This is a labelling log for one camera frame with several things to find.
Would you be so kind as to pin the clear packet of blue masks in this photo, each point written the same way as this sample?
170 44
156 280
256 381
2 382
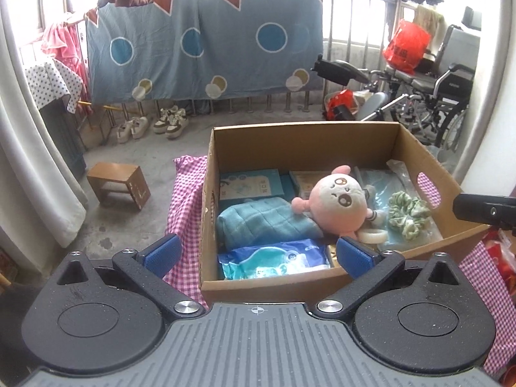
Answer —
375 181

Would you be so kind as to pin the wheelchair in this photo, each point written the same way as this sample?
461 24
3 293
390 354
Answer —
443 84

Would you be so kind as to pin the small red plastic bag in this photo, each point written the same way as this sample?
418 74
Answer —
338 103

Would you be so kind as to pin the beige hanging towel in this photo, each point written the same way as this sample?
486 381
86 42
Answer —
429 20

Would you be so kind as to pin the large red plastic bag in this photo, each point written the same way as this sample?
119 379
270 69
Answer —
405 46

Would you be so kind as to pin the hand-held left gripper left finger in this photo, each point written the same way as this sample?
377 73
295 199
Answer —
163 252

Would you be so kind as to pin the blue patterned bedsheet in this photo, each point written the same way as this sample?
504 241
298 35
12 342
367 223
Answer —
221 56

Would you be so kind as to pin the light blue towel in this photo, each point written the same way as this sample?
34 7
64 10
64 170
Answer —
258 221

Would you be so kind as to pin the metal railing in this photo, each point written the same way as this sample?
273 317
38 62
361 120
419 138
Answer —
354 20

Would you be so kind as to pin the brown and white sneaker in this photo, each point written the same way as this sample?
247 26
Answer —
177 127
163 123

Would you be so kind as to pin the pink plush toy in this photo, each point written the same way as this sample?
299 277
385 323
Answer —
342 201

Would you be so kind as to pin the white curtain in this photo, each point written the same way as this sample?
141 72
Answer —
28 169

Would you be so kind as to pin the white tape roll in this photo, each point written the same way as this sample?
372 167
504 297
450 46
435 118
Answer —
373 236

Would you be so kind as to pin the yellow metal bar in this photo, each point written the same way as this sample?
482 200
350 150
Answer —
96 107

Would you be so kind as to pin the dark grey cloth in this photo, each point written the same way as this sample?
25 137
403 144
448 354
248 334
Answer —
64 141

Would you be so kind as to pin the green scrunchie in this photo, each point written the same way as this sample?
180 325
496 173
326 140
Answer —
409 213

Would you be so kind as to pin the white polka dot cloth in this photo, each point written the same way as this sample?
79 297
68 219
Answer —
52 82

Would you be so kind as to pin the thin clear plastic packet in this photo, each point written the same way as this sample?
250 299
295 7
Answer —
401 169

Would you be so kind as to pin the blue wet wipes pack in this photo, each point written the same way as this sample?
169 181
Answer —
274 260

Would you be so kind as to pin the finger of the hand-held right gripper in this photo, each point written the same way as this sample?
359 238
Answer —
479 209

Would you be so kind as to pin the barcoded clear plastic packet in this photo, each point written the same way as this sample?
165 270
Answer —
304 183

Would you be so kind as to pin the pink checkered cloth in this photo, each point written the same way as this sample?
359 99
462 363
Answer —
187 209

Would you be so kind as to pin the small wooden stool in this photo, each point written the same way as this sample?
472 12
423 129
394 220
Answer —
117 177

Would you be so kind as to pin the blue picture box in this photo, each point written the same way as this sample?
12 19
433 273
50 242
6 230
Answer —
250 185

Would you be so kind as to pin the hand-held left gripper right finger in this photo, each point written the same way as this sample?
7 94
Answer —
354 256

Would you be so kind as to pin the pink hanging garment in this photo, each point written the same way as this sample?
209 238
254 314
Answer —
64 44

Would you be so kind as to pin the red printed packet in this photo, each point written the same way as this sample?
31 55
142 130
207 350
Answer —
500 254

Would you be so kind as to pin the cardboard box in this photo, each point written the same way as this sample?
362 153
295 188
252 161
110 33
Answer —
302 145

